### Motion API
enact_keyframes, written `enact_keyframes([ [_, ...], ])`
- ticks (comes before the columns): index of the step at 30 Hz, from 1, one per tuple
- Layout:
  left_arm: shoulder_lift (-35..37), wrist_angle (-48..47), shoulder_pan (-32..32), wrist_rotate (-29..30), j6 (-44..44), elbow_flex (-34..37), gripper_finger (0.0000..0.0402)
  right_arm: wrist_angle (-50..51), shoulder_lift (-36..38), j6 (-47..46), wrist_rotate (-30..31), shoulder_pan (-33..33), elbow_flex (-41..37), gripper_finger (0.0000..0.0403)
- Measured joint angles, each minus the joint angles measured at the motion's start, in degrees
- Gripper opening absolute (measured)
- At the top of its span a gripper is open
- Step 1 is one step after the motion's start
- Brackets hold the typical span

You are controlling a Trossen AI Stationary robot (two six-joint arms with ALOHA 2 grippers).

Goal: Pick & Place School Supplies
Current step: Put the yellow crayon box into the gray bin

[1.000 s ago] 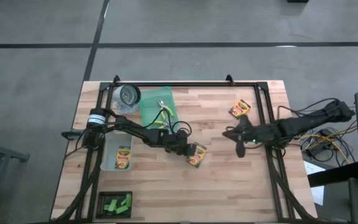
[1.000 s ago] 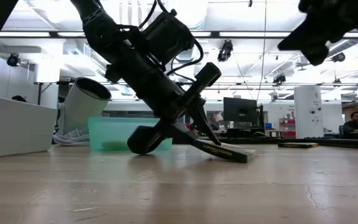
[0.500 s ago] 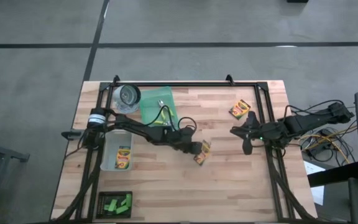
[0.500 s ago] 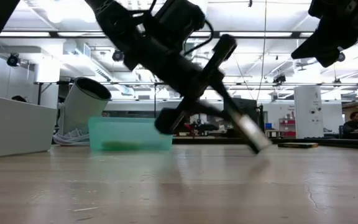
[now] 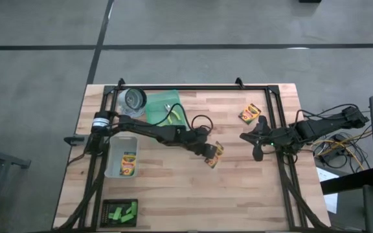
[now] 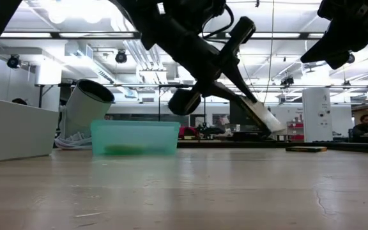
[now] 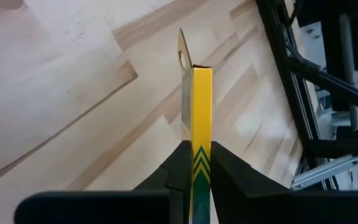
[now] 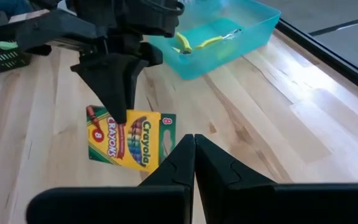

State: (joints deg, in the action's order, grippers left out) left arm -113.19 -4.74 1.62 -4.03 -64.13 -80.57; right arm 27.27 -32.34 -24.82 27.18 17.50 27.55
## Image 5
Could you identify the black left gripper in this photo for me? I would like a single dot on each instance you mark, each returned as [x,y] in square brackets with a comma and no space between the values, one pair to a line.
[199,142]

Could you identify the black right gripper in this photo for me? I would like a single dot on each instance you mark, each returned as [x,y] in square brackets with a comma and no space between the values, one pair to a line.
[270,137]

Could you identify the yellow green crayon box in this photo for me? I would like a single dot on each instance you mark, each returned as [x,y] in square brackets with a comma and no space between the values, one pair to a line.
[128,164]
[250,113]
[218,152]

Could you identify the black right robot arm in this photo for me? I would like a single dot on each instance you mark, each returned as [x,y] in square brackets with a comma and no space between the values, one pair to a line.
[329,124]

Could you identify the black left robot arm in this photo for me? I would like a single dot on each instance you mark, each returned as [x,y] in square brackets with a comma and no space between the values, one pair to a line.
[141,127]

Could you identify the teal translucent plastic bin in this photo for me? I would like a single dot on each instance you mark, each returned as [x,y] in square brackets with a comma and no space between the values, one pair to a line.
[157,106]

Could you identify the white translucent plastic bin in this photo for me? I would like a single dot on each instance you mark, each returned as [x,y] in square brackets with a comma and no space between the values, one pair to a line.
[118,145]

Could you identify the black floor beam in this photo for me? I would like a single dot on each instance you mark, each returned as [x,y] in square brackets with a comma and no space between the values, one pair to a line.
[342,184]

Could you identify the white paper sheet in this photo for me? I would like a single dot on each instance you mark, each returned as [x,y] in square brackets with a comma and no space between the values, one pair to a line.
[332,202]

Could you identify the black mesh tray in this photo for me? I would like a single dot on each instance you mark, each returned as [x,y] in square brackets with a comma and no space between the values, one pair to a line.
[105,207]

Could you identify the grey metal stand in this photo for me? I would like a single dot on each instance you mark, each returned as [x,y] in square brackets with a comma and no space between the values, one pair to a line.
[2,158]

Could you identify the black aluminium table frame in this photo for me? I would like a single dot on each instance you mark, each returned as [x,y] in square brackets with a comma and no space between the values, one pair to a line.
[206,87]

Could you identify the black table edge bracket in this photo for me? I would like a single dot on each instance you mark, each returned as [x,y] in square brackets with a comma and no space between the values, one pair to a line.
[73,140]

